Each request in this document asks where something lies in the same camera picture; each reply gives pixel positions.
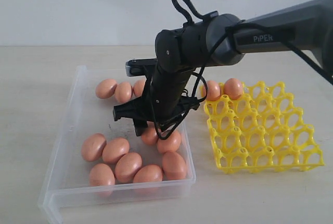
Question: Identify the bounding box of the brown egg front middle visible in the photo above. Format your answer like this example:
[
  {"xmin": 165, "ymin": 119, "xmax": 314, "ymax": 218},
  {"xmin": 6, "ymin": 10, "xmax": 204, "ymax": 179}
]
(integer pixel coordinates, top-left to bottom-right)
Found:
[{"xmin": 133, "ymin": 164, "xmax": 163, "ymax": 183}]

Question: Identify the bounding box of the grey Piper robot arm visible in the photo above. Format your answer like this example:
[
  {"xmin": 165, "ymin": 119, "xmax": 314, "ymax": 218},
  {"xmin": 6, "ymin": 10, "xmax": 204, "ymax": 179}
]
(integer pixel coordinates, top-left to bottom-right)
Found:
[{"xmin": 113, "ymin": 0, "xmax": 332, "ymax": 135}]

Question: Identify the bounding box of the brown egg right front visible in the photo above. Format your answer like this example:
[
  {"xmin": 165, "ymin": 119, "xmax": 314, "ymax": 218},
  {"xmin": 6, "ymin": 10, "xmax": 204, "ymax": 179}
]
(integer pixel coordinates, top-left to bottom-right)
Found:
[{"xmin": 162, "ymin": 152, "xmax": 187, "ymax": 180}]

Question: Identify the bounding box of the brown egg front left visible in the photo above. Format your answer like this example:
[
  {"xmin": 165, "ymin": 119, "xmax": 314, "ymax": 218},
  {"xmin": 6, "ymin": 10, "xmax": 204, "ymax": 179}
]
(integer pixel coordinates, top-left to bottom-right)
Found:
[{"xmin": 89, "ymin": 164, "xmax": 115, "ymax": 186}]

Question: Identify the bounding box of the brown egg placed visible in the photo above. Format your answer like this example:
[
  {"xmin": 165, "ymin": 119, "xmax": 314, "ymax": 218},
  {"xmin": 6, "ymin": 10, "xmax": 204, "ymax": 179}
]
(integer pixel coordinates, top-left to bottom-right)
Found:
[
  {"xmin": 140, "ymin": 127, "xmax": 158, "ymax": 145},
  {"xmin": 223, "ymin": 78, "xmax": 244, "ymax": 100},
  {"xmin": 202, "ymin": 80, "xmax": 221, "ymax": 101}
]

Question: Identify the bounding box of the brown egg right middle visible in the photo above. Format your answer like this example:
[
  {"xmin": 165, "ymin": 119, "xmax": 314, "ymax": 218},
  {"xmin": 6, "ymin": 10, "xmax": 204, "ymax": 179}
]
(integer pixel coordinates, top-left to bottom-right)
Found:
[{"xmin": 157, "ymin": 130, "xmax": 182, "ymax": 154}]

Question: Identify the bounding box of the brown egg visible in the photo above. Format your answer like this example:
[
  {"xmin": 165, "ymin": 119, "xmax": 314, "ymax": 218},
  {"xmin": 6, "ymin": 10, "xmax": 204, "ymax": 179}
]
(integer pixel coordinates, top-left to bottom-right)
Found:
[
  {"xmin": 95, "ymin": 79, "xmax": 118, "ymax": 99},
  {"xmin": 157, "ymin": 130, "xmax": 182, "ymax": 154},
  {"xmin": 114, "ymin": 152, "xmax": 143, "ymax": 183},
  {"xmin": 81, "ymin": 133, "xmax": 107, "ymax": 162},
  {"xmin": 114, "ymin": 81, "xmax": 133, "ymax": 104},
  {"xmin": 133, "ymin": 164, "xmax": 163, "ymax": 183},
  {"xmin": 133, "ymin": 79, "xmax": 146, "ymax": 97},
  {"xmin": 162, "ymin": 152, "xmax": 187, "ymax": 180},
  {"xmin": 89, "ymin": 164, "xmax": 115, "ymax": 186},
  {"xmin": 102, "ymin": 138, "xmax": 130, "ymax": 164}
]

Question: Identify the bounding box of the clear plastic tray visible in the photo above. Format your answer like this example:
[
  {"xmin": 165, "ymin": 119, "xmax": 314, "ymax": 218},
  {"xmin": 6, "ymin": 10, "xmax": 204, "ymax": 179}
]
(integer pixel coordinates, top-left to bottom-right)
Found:
[{"xmin": 39, "ymin": 66, "xmax": 196, "ymax": 223}]

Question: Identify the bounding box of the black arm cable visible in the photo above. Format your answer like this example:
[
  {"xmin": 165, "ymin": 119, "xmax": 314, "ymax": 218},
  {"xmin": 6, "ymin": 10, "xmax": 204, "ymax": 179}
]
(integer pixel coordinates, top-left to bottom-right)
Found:
[{"xmin": 145, "ymin": 0, "xmax": 333, "ymax": 141}]

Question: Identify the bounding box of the brown egg back left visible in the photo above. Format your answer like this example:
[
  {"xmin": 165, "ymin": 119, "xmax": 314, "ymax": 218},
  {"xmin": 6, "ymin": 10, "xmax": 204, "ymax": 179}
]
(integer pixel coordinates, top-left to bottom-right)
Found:
[{"xmin": 95, "ymin": 79, "xmax": 118, "ymax": 99}]

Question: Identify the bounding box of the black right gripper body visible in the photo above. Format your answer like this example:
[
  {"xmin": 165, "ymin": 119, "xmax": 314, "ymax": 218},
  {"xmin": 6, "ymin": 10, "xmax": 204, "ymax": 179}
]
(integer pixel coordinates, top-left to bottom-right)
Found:
[{"xmin": 113, "ymin": 64, "xmax": 206, "ymax": 130}]

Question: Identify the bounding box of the brown egg left centre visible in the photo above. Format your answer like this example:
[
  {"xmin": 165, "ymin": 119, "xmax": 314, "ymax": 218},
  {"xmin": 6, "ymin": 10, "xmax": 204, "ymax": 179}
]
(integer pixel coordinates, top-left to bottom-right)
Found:
[{"xmin": 102, "ymin": 138, "xmax": 130, "ymax": 164}]

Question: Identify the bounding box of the brown egg front centre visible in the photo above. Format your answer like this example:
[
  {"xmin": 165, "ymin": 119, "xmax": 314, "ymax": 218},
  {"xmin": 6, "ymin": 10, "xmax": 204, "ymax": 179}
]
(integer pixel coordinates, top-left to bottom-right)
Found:
[{"xmin": 114, "ymin": 152, "xmax": 143, "ymax": 183}]

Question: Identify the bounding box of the yellow plastic egg tray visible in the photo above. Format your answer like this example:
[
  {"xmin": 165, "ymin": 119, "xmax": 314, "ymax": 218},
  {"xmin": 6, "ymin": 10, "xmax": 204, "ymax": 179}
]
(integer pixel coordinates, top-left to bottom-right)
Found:
[{"xmin": 203, "ymin": 81, "xmax": 325, "ymax": 174}]

